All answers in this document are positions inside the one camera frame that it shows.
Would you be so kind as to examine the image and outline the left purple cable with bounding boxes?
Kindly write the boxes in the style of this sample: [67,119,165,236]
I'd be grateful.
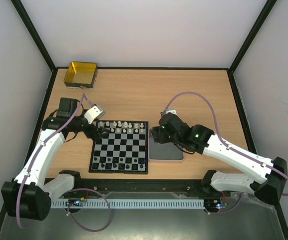
[16,92,112,232]

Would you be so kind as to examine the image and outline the white slotted cable duct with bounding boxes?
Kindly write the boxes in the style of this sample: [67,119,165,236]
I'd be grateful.
[51,199,204,210]

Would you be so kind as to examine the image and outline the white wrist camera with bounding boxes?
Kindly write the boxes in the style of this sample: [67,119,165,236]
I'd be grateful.
[83,105,105,124]
[164,109,177,115]

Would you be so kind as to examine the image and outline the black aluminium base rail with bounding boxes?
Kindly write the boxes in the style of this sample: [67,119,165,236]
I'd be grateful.
[11,177,274,197]

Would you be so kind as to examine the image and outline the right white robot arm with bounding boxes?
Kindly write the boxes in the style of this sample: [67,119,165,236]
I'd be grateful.
[150,112,288,206]

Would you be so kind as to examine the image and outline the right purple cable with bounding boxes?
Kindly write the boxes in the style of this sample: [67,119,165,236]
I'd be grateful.
[166,91,288,216]

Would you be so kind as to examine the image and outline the pink tin with chess pieces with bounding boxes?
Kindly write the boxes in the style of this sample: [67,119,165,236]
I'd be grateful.
[148,129,184,163]

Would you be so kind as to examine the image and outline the black and silver chessboard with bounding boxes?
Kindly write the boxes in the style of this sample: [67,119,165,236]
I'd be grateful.
[88,120,149,174]

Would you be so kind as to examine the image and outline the purple cable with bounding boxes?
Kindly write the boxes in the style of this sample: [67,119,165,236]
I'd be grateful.
[16,92,112,232]
[166,91,288,216]

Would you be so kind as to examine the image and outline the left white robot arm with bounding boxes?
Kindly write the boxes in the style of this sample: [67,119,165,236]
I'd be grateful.
[1,95,105,221]

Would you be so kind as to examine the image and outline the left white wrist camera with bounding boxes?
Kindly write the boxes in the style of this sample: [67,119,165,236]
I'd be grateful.
[83,105,105,124]

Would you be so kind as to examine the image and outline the gold open tin lid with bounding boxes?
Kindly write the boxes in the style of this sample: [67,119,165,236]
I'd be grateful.
[63,61,98,90]

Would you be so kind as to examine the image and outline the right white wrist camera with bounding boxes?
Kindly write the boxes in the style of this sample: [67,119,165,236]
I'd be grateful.
[164,109,177,115]

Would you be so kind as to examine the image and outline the black cage frame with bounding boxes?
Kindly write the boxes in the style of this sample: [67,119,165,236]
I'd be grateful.
[0,0,288,240]

